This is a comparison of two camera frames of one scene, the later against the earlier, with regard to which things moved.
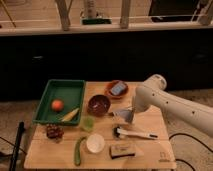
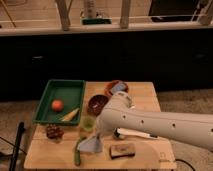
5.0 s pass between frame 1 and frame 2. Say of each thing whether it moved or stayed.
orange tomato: stayed
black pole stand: stayed
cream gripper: moved
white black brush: stayed
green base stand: stayed
